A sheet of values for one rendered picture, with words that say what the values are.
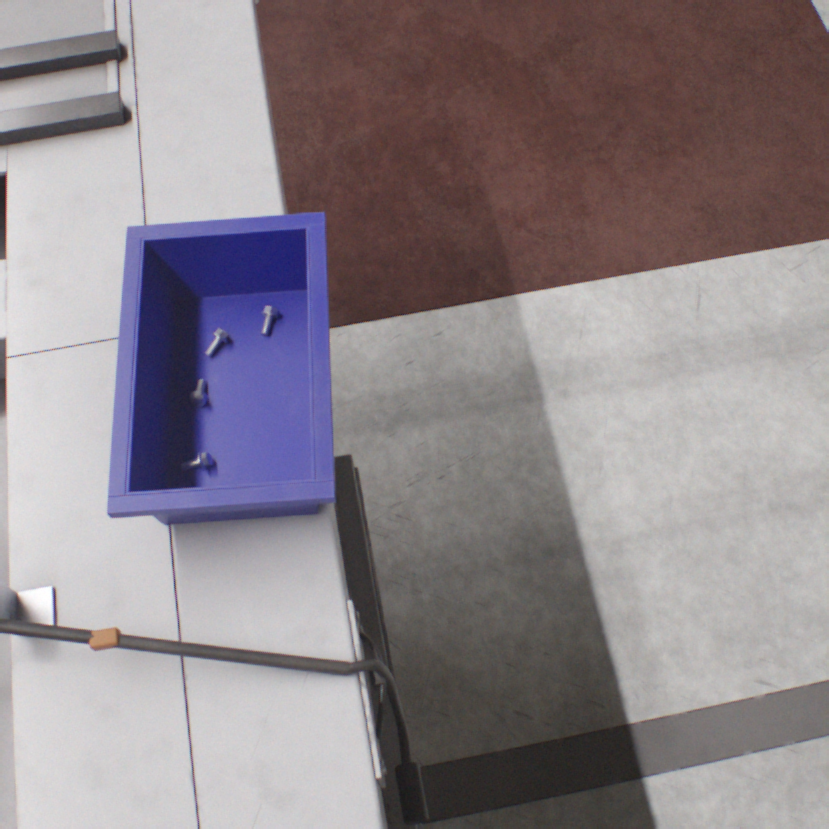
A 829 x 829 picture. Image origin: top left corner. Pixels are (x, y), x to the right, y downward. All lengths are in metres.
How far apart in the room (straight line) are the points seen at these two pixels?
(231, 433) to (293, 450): 0.05
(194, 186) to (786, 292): 1.25
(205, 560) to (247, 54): 0.50
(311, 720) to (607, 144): 1.52
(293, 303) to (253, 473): 0.15
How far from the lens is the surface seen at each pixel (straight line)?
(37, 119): 1.02
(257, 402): 0.82
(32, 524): 0.83
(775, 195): 2.07
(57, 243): 0.95
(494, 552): 1.65
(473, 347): 1.80
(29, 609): 0.81
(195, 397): 0.82
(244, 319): 0.86
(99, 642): 0.74
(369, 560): 1.21
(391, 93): 2.14
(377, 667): 0.74
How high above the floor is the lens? 1.56
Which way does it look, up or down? 63 degrees down
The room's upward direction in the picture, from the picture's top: 1 degrees counter-clockwise
